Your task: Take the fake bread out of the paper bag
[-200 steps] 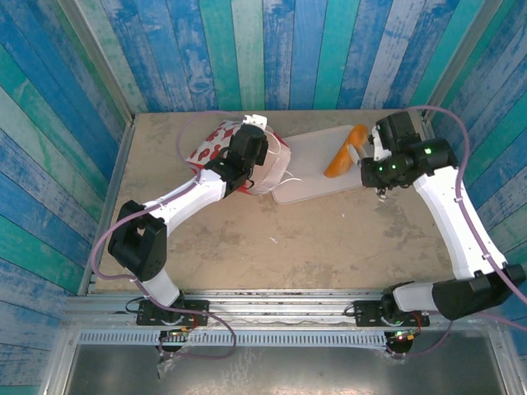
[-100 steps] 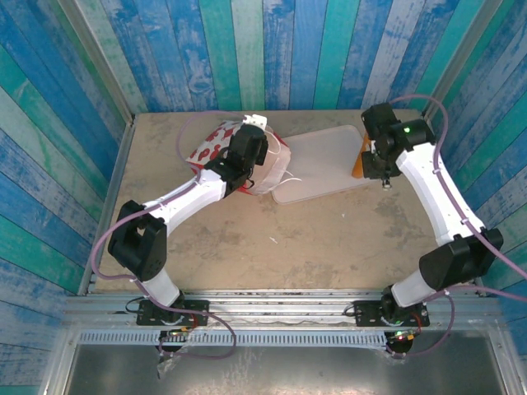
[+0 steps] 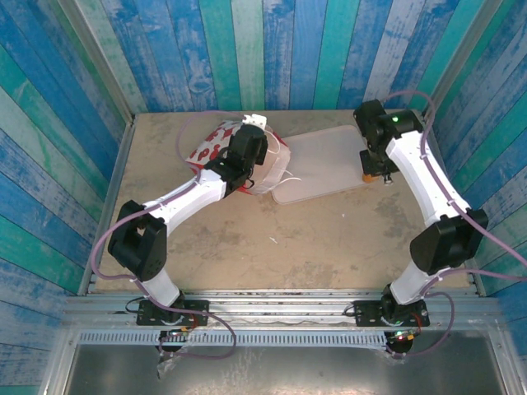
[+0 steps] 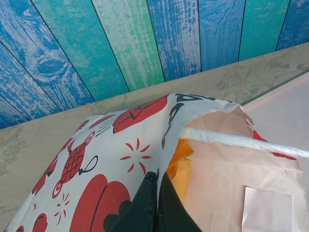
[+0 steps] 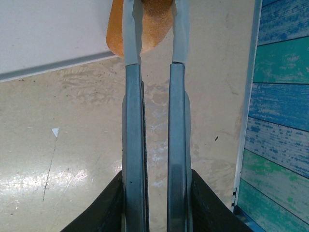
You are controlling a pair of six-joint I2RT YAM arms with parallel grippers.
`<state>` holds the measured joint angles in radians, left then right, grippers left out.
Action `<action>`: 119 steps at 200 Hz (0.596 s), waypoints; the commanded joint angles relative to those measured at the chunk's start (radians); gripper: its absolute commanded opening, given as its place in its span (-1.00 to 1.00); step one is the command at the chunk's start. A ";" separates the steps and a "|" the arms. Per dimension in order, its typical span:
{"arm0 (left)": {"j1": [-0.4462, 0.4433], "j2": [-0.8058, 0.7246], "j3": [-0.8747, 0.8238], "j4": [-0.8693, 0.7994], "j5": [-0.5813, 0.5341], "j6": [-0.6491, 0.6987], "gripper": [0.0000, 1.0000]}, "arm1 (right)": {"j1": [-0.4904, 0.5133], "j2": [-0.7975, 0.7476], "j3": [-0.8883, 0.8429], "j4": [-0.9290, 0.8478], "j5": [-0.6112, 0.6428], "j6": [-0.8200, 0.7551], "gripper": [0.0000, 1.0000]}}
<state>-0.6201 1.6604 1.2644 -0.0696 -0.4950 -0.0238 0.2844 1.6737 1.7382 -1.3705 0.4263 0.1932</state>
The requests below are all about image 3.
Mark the black round mount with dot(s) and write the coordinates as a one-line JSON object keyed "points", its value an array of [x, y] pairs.
{"points": [[166, 349], [399, 349]]}

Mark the white square tray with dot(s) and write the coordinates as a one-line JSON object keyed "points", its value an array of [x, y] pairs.
{"points": [[321, 164]]}

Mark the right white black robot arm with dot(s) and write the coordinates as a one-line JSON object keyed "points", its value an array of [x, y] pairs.
{"points": [[449, 243]]}

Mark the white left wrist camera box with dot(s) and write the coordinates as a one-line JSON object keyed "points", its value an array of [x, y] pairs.
{"points": [[255, 120]]}

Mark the clear crumpled plastic scrap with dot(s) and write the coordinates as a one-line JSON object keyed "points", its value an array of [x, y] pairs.
{"points": [[164, 366]]}

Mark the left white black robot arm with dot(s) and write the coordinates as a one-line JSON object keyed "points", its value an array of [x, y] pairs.
{"points": [[136, 243]]}

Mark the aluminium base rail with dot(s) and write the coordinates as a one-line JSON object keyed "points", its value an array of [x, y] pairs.
{"points": [[280, 306]]}

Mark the aluminium table side rail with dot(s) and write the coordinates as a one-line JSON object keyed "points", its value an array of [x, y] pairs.
{"points": [[117, 173], [478, 288]]}

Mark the metal corner post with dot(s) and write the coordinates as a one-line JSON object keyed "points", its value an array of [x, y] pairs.
{"points": [[100, 61], [458, 61]]}

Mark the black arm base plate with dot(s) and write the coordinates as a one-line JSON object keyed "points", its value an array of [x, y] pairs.
{"points": [[366, 314], [201, 312]]}

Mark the red white paper bag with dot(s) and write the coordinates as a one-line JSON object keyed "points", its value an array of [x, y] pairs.
{"points": [[208, 146]]}

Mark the steel sheet panel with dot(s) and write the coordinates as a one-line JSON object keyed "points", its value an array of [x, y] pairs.
{"points": [[288, 370]]}

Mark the small circuit board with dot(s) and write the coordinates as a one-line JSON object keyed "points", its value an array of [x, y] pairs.
{"points": [[405, 336], [181, 331]]}

